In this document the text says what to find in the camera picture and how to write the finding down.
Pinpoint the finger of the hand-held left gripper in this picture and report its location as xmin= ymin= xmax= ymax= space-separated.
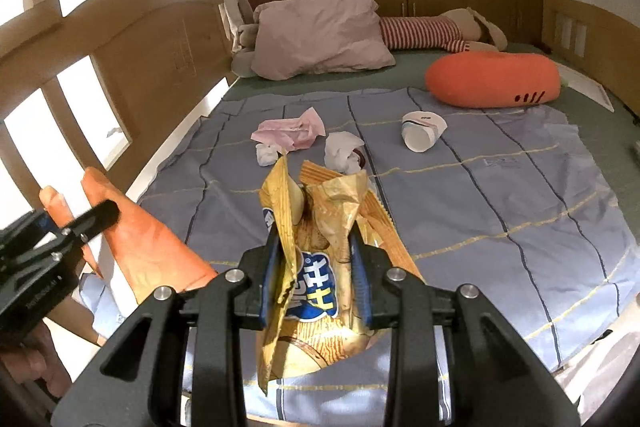
xmin=62 ymin=199 xmax=121 ymax=243

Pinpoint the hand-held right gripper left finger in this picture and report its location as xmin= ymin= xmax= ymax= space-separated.
xmin=50 ymin=229 xmax=283 ymax=427

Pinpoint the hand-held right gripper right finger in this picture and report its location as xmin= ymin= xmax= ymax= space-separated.
xmin=347 ymin=232 xmax=583 ymax=427

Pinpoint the yellow chip bag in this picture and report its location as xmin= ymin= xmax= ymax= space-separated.
xmin=256 ymin=151 xmax=426 ymax=395

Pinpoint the person's left hand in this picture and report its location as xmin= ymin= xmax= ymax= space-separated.
xmin=0 ymin=322 xmax=71 ymax=400

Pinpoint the small white crumpled tissue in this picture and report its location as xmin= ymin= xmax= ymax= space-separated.
xmin=255 ymin=142 xmax=279 ymax=168

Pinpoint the blue checked blanket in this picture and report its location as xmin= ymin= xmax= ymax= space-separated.
xmin=80 ymin=87 xmax=640 ymax=423

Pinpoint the large white crumpled tissue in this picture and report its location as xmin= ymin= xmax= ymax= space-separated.
xmin=324 ymin=132 xmax=368 ymax=172

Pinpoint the pink crumpled wrapper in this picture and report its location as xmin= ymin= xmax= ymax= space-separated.
xmin=251 ymin=107 xmax=326 ymax=152

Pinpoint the white paper cup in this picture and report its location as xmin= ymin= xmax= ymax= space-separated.
xmin=401 ymin=111 xmax=447 ymax=152

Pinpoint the green bed sheet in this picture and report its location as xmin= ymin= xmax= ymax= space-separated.
xmin=220 ymin=39 xmax=640 ymax=128

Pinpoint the grey plush toy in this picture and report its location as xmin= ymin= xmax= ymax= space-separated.
xmin=231 ymin=24 xmax=258 ymax=78

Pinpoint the orange carrot plush pillow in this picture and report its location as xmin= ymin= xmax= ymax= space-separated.
xmin=425 ymin=52 xmax=562 ymax=109

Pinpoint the pink pillow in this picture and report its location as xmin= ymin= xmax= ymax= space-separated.
xmin=250 ymin=0 xmax=396 ymax=80

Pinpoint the striped plush toy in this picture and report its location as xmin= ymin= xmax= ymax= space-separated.
xmin=379 ymin=8 xmax=508 ymax=54

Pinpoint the wooden bed rail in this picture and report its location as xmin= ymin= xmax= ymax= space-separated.
xmin=0 ymin=0 xmax=238 ymax=218

